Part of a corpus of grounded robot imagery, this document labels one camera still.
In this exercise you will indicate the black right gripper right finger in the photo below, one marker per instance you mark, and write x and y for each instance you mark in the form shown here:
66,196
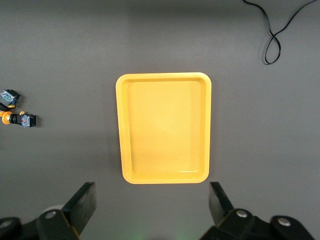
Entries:
220,207

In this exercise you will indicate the dark gray table cloth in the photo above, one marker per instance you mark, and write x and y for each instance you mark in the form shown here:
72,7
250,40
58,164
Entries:
62,50

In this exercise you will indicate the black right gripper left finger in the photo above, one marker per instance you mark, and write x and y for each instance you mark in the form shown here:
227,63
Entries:
80,207

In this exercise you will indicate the yellow push button switch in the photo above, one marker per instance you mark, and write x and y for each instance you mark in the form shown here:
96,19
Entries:
25,120
10,97

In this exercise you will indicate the yellow plastic tray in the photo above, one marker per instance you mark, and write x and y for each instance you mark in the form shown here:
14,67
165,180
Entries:
163,130

